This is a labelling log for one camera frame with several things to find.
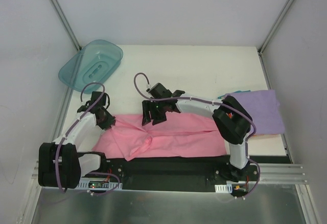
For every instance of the teal plastic tub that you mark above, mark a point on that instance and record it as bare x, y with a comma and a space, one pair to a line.
96, 62

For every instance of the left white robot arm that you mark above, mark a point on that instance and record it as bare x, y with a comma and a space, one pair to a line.
60, 163

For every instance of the aluminium frame post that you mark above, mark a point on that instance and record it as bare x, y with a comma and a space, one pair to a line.
66, 25
277, 23

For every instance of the right white cable duct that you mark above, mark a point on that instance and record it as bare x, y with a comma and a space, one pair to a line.
223, 188

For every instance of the purple folded t shirt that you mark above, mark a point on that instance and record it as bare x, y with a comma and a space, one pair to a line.
263, 107

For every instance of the right aluminium frame post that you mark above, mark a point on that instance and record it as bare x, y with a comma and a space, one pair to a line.
277, 23

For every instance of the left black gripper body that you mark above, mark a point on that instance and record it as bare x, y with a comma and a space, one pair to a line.
108, 121

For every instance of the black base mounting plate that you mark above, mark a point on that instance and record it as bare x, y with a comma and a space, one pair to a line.
170, 174

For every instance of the left white cable duct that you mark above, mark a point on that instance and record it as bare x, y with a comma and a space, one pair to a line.
98, 185

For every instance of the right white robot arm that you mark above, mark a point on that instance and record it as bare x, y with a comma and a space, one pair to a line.
231, 119

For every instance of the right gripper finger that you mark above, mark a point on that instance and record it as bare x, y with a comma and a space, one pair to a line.
159, 119
147, 112

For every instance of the white cable duct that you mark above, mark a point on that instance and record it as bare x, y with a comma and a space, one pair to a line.
223, 188
98, 185

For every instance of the pink t shirt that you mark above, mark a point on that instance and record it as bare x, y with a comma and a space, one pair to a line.
184, 135

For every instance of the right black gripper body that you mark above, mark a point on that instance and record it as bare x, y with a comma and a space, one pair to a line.
154, 109

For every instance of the front aluminium frame rail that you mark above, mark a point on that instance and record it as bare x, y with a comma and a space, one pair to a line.
283, 174

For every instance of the teal folded t shirt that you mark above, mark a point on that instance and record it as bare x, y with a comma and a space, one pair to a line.
239, 91

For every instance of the left aluminium frame post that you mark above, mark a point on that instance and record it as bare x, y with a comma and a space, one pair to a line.
66, 25

